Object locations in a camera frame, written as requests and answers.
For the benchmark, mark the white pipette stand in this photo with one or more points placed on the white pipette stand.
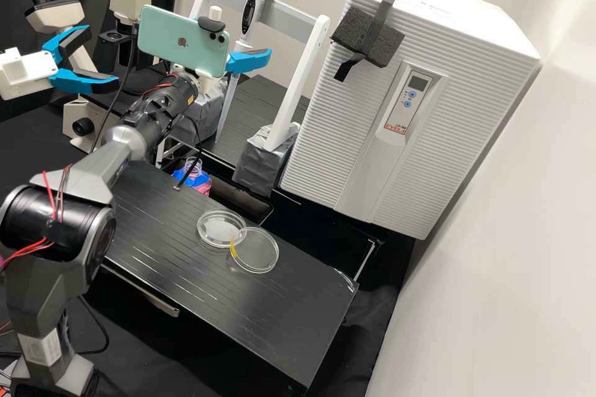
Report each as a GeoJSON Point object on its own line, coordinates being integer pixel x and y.
{"type": "Point", "coordinates": [291, 104]}

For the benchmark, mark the cream microscope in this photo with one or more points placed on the cream microscope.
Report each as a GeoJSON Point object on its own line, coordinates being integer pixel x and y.
{"type": "Point", "coordinates": [49, 15]}

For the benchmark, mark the right wrist camera phone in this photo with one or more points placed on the right wrist camera phone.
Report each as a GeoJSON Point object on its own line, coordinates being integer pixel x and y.
{"type": "Point", "coordinates": [177, 36]}

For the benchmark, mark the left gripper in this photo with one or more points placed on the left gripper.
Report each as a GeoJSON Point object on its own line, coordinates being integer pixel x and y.
{"type": "Point", "coordinates": [25, 73]}

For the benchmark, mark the petri dish lid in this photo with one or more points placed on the petri dish lid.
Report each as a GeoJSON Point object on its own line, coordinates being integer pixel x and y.
{"type": "Point", "coordinates": [258, 250]}

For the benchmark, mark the blue bottle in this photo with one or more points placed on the blue bottle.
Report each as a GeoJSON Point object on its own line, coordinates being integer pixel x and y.
{"type": "Point", "coordinates": [198, 180]}

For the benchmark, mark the black platform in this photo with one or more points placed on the black platform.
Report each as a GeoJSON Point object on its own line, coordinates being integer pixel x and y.
{"type": "Point", "coordinates": [223, 304]}
{"type": "Point", "coordinates": [253, 106]}

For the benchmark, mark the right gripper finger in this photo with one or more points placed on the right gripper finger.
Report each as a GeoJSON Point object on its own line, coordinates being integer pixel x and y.
{"type": "Point", "coordinates": [247, 61]}

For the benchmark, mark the incubator door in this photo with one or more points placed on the incubator door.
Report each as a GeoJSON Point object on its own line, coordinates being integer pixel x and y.
{"type": "Point", "coordinates": [335, 136]}

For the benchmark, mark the petri dish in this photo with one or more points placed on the petri dish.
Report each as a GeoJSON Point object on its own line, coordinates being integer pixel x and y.
{"type": "Point", "coordinates": [219, 228]}

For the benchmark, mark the grey taped block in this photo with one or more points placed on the grey taped block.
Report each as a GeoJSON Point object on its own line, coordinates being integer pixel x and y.
{"type": "Point", "coordinates": [207, 111]}
{"type": "Point", "coordinates": [260, 159]}

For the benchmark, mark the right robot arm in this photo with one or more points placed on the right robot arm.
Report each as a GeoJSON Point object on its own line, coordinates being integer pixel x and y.
{"type": "Point", "coordinates": [104, 152]}

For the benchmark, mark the pipette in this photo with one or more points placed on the pipette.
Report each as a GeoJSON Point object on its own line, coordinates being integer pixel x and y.
{"type": "Point", "coordinates": [249, 11]}

